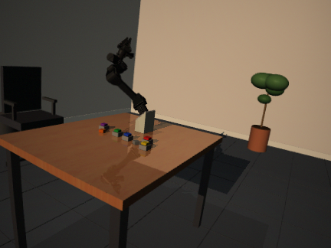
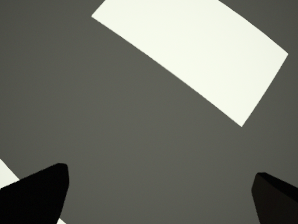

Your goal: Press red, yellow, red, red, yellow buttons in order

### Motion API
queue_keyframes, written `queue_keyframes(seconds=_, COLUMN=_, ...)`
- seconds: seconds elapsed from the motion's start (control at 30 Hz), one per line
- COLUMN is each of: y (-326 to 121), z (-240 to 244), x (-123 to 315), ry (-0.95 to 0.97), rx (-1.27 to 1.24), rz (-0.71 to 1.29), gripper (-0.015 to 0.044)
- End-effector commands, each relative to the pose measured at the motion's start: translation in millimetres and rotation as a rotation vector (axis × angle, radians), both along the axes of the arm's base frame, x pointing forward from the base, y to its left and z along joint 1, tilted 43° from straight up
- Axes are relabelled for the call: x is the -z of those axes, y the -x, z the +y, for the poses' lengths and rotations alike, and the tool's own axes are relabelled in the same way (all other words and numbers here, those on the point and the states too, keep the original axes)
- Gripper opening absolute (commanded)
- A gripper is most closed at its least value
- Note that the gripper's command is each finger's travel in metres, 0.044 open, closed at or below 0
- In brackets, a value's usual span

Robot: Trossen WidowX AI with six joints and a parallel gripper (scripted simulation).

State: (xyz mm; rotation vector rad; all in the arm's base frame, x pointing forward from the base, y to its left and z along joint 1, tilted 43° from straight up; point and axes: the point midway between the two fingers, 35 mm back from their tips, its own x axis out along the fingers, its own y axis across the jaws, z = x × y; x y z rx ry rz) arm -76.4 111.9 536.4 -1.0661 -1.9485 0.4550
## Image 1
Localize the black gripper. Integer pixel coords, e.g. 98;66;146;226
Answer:
116;37;132;58

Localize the green button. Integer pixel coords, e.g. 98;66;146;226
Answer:
112;129;123;137

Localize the yellow button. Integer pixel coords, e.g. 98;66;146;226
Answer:
139;141;151;151

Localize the purple button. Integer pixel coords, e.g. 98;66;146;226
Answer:
99;122;110;130

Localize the red button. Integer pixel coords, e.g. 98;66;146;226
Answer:
142;136;153;145

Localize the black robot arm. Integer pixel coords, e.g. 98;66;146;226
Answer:
106;52;148;115

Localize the blue button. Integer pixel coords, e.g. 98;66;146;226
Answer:
122;132;133;142

